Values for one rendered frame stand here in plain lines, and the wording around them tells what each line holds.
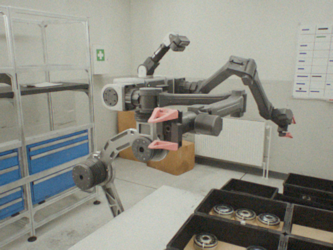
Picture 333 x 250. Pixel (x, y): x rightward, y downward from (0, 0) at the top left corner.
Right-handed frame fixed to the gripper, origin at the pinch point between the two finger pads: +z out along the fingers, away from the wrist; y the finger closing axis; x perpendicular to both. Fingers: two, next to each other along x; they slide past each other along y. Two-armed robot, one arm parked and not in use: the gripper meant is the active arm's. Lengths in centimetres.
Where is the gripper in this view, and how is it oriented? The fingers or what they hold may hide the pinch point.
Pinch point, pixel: (152, 134)
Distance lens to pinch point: 74.6
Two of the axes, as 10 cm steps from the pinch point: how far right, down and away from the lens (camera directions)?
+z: -5.4, 1.9, -8.2
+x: -8.4, -1.2, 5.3
